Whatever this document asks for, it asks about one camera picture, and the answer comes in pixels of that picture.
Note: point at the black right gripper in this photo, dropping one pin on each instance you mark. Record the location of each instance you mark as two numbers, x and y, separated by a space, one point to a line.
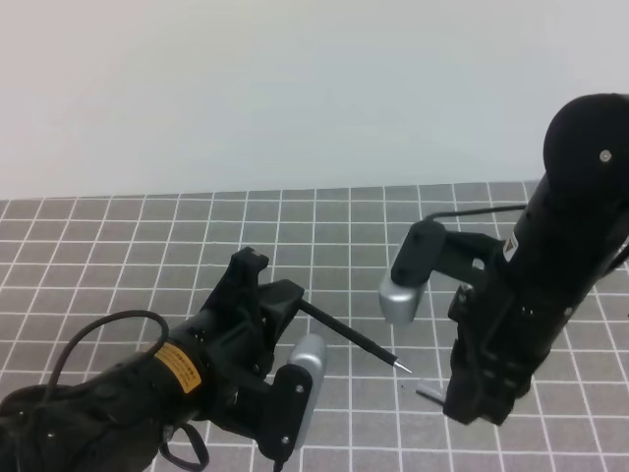
515 296

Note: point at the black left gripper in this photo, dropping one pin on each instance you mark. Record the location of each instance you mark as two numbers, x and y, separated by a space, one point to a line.
233 352

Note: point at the clear black pen cap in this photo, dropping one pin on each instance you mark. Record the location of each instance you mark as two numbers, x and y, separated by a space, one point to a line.
430 394

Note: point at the black pen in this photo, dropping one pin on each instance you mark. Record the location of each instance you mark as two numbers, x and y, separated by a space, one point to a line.
353 336

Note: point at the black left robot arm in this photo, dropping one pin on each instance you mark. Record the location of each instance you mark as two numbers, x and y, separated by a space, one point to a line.
118 421

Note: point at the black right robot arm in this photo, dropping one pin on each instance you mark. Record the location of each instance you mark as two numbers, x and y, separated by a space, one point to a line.
585 155

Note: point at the grey grid tablecloth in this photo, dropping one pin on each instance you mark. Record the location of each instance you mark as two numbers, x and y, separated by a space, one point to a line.
67 261

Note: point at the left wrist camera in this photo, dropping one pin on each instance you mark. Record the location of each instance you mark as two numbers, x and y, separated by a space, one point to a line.
310 356

